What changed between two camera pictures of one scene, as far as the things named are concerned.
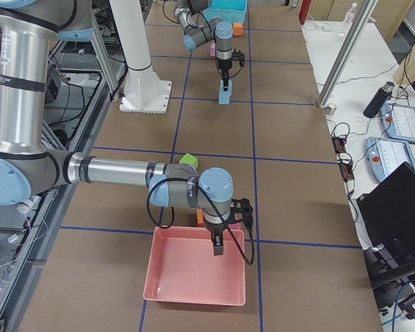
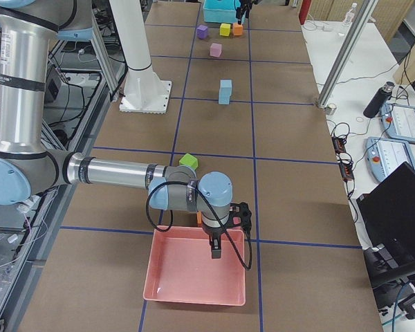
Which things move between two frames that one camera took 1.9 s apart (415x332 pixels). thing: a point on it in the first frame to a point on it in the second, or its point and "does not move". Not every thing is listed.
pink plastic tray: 181,267 does not move
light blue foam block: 222,93 does not move
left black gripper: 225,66 to 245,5
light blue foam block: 224,97 does not move
